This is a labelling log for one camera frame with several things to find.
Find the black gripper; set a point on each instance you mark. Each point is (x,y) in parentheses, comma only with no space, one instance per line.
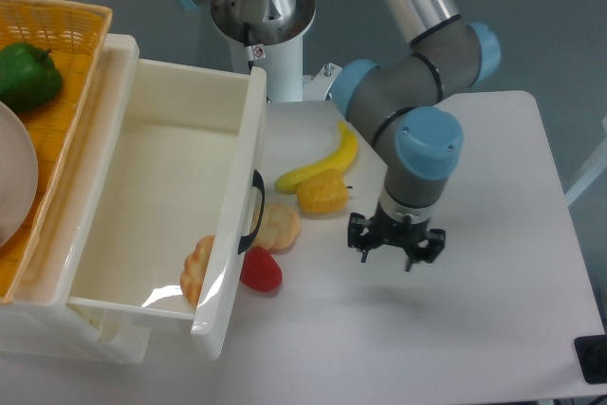
(420,245)

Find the white drawer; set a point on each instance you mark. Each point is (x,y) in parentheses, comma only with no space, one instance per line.
(186,165)

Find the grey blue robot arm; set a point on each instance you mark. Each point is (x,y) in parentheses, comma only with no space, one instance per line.
(395,109)

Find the white drawer cabinet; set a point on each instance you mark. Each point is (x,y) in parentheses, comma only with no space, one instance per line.
(39,320)

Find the yellow bell pepper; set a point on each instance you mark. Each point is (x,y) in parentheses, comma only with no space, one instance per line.
(323,193)

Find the yellow banana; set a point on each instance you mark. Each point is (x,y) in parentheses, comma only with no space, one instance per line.
(340,159)

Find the beige bread roll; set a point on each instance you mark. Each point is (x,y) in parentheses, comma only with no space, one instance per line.
(280,226)

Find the red bell pepper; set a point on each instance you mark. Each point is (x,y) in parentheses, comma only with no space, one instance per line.
(260,271)

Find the orange croissant bread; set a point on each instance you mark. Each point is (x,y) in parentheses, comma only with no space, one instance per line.
(194,271)

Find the black device at edge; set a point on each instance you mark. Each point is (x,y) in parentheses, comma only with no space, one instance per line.
(591,352)

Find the beige round plate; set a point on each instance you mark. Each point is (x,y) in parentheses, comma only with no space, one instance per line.
(19,173)

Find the orange wicker basket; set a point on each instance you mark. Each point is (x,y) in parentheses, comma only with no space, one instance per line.
(75,34)

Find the green bell pepper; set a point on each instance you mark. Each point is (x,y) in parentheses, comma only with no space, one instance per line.
(29,77)

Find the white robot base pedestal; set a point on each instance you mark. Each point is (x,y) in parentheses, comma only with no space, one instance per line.
(270,34)

